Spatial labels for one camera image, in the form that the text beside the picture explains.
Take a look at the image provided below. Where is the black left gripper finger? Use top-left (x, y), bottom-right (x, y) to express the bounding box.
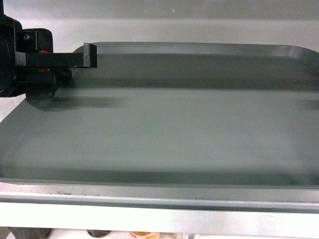
top-left (24, 43), bottom-right (97, 68)

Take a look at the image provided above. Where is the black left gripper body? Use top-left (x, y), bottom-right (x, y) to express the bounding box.
top-left (0, 7), bottom-right (72, 97)

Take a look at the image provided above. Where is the grey rectangular serving tray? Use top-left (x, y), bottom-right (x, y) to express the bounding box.
top-left (0, 42), bottom-right (319, 187)

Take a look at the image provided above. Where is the white upper shelf board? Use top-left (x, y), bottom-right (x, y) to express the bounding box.
top-left (0, 183), bottom-right (319, 238)

